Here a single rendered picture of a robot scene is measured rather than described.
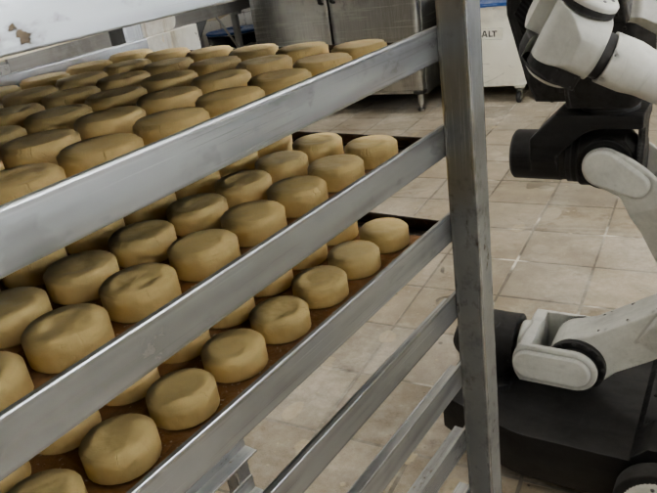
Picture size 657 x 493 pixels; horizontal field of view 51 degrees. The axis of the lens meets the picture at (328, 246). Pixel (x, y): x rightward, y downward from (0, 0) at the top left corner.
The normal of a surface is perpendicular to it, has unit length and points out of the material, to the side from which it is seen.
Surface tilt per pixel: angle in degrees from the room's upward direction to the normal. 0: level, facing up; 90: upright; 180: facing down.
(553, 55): 79
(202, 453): 90
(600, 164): 90
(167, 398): 0
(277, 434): 0
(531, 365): 90
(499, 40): 91
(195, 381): 0
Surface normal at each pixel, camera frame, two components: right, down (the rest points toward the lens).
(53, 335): -0.14, -0.90
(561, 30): -0.85, 0.15
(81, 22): 0.81, 0.14
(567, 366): -0.50, 0.43
